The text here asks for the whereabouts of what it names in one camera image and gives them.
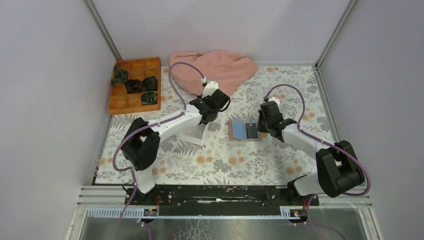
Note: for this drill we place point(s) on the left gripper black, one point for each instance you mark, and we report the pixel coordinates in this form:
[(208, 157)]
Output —
[(200, 98)]

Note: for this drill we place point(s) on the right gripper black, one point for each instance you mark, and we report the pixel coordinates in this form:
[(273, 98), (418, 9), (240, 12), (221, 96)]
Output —
[(260, 128)]

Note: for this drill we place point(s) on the black credit card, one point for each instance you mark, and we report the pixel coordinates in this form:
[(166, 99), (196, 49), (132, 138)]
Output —
[(251, 131)]

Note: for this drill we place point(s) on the white translucent card box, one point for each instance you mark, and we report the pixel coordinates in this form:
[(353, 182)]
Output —
[(197, 135)]

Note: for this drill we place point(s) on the brown leather card holder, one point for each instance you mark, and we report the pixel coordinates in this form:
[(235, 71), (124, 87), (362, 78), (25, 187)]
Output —
[(237, 130)]

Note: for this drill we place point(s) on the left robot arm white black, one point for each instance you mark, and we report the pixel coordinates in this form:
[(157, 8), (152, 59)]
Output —
[(143, 138)]

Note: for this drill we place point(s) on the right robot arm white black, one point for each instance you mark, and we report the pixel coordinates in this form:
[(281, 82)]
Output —
[(336, 174)]

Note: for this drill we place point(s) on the floral table mat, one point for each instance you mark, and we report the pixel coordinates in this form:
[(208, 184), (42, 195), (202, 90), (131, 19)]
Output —
[(267, 161)]

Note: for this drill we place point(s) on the pink cloth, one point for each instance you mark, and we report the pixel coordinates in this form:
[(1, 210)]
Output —
[(228, 69)]

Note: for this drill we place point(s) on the dark patterned rolled sock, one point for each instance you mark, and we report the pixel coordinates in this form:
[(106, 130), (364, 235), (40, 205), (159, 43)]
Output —
[(149, 98)]

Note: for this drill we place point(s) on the black rolled sock right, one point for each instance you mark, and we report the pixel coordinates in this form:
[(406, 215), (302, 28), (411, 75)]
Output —
[(149, 84)]

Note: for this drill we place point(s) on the black rolled sock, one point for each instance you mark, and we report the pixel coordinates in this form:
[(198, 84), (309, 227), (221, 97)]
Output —
[(133, 86), (149, 84)]

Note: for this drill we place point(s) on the black rolled sock left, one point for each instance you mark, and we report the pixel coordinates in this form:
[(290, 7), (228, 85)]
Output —
[(133, 86)]

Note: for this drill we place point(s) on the wooden compartment tray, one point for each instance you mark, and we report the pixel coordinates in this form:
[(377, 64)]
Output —
[(122, 103)]

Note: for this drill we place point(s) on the green patterned rolled sock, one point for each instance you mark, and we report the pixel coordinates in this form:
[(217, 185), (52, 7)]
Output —
[(120, 76)]

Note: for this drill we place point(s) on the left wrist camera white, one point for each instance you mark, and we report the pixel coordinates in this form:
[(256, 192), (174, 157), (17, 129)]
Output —
[(209, 89)]

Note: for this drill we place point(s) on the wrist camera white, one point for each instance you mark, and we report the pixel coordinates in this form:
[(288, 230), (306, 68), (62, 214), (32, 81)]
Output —
[(274, 99), (209, 89)]

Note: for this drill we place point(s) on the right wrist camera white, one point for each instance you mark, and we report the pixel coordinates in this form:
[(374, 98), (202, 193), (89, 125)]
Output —
[(274, 99)]

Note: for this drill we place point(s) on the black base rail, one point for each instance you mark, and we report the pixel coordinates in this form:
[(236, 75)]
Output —
[(217, 200)]

